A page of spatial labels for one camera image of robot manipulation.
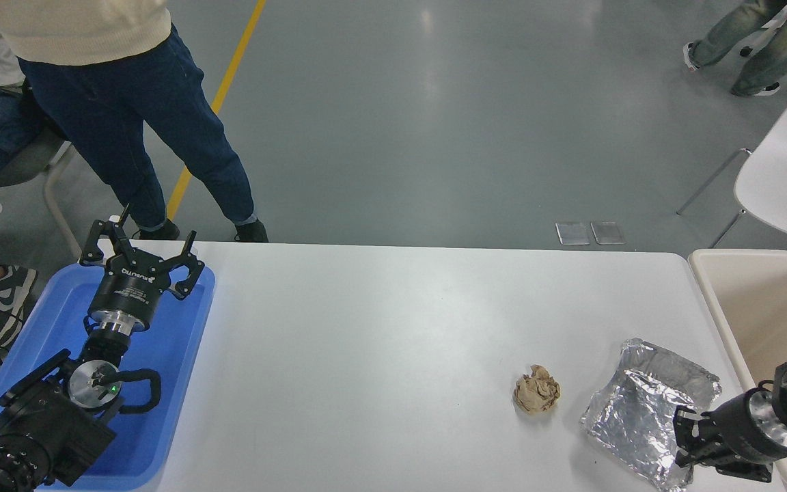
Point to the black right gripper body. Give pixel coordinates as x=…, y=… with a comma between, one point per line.
x=735, y=430

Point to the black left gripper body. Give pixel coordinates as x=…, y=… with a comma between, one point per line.
x=130, y=287

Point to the silver foil plate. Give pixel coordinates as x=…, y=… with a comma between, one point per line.
x=632, y=417

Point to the metal floor plate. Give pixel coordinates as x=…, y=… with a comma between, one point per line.
x=607, y=232
x=572, y=233

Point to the blue plastic tray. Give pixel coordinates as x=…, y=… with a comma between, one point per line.
x=175, y=355

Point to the large pale bin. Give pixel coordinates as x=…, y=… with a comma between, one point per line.
x=762, y=321

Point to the grey chair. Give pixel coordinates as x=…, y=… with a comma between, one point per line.
x=31, y=160

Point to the crumpled tan paper ball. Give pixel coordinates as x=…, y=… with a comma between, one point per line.
x=537, y=391

